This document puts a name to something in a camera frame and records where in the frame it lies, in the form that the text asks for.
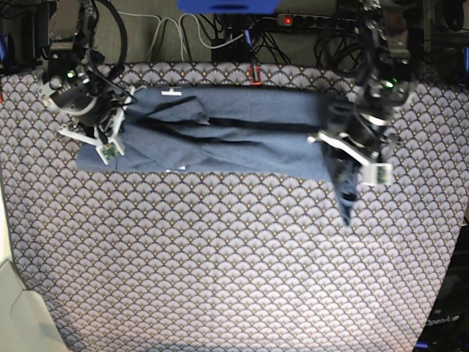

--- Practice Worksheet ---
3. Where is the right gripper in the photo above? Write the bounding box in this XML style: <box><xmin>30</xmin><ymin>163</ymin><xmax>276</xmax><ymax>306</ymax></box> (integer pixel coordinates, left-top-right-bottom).
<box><xmin>38</xmin><ymin>65</ymin><xmax>136</xmax><ymax>147</ymax></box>

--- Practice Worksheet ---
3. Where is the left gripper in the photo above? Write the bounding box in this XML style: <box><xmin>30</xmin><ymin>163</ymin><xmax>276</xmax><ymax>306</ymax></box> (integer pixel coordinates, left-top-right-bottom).
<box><xmin>306</xmin><ymin>81</ymin><xmax>415</xmax><ymax>166</ymax></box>

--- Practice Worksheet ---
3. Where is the blue T-shirt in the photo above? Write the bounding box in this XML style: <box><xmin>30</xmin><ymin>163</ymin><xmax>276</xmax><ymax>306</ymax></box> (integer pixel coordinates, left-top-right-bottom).
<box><xmin>76</xmin><ymin>87</ymin><xmax>360</xmax><ymax>224</ymax></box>

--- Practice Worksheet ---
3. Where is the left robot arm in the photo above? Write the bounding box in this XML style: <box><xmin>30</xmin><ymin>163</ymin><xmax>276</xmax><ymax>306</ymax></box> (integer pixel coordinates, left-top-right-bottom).
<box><xmin>309</xmin><ymin>1</ymin><xmax>413</xmax><ymax>169</ymax></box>

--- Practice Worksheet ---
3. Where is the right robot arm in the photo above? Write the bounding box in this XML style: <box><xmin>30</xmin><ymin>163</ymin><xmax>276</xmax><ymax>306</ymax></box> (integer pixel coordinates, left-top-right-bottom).
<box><xmin>39</xmin><ymin>1</ymin><xmax>135</xmax><ymax>149</ymax></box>

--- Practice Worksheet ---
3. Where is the red table clamp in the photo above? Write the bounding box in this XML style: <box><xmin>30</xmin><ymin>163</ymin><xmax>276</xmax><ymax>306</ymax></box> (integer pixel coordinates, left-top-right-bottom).
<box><xmin>249</xmin><ymin>65</ymin><xmax>262</xmax><ymax>86</ymax></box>

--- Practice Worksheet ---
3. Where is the fan-patterned tablecloth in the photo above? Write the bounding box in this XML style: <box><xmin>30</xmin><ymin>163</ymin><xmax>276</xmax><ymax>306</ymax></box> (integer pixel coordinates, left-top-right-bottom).
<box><xmin>1</xmin><ymin>73</ymin><xmax>468</xmax><ymax>351</ymax></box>

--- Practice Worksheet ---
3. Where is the black power strip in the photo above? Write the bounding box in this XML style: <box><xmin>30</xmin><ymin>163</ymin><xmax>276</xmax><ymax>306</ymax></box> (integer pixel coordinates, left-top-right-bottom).
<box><xmin>273</xmin><ymin>13</ymin><xmax>355</xmax><ymax>30</ymax></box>

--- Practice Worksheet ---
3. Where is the black OpenArm box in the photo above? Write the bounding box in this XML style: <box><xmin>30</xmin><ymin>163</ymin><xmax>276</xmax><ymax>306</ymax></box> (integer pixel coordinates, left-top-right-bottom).
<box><xmin>413</xmin><ymin>224</ymin><xmax>468</xmax><ymax>351</ymax></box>

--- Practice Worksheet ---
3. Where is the beige furniture corner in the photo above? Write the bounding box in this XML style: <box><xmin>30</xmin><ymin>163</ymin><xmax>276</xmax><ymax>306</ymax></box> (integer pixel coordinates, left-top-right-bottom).
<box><xmin>0</xmin><ymin>175</ymin><xmax>70</xmax><ymax>352</ymax></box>

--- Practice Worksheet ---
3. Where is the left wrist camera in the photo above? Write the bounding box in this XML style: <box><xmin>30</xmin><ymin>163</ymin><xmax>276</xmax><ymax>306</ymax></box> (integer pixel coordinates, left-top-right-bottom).
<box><xmin>363</xmin><ymin>163</ymin><xmax>393</xmax><ymax>186</ymax></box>

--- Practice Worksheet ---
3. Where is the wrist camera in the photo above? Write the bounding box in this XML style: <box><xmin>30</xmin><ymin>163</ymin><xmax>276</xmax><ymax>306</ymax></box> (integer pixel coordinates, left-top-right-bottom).
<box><xmin>363</xmin><ymin>163</ymin><xmax>393</xmax><ymax>186</ymax></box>
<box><xmin>95</xmin><ymin>142</ymin><xmax>123</xmax><ymax>165</ymax></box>

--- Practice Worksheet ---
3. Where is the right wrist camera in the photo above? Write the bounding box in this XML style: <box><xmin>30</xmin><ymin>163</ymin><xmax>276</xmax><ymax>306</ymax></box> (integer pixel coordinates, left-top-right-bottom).
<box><xmin>95</xmin><ymin>142</ymin><xmax>123</xmax><ymax>165</ymax></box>

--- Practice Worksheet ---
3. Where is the white cable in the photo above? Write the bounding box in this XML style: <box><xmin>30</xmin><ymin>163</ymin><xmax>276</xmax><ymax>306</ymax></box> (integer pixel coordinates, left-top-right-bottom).
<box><xmin>117</xmin><ymin>10</ymin><xmax>245</xmax><ymax>63</ymax></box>

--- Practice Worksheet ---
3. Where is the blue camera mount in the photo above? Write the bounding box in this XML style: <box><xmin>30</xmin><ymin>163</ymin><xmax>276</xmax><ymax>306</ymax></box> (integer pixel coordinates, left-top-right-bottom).
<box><xmin>177</xmin><ymin>0</ymin><xmax>279</xmax><ymax>14</ymax></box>

